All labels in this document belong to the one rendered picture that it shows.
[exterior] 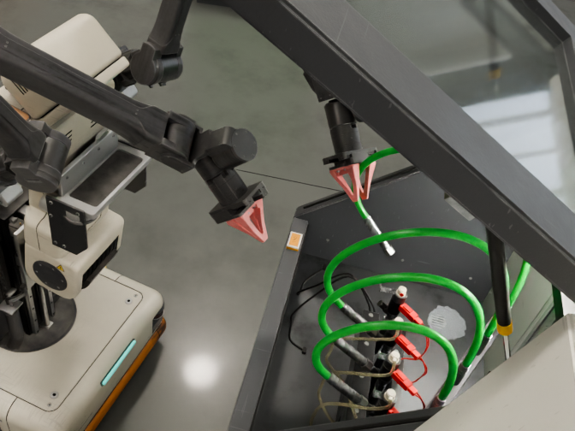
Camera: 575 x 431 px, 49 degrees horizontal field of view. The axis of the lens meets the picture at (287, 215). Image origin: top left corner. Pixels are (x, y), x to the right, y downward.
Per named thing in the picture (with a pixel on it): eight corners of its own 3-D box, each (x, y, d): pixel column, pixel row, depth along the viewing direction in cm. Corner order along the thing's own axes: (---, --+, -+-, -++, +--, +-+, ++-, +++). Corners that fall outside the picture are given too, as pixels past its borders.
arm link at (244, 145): (166, 116, 110) (155, 160, 106) (207, 93, 102) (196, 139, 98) (220, 147, 117) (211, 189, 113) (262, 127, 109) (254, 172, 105)
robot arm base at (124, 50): (121, 44, 159) (91, 65, 151) (143, 35, 155) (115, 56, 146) (139, 75, 163) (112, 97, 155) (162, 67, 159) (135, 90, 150)
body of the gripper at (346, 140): (379, 155, 131) (370, 120, 131) (346, 161, 124) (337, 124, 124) (356, 162, 135) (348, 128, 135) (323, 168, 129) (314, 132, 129)
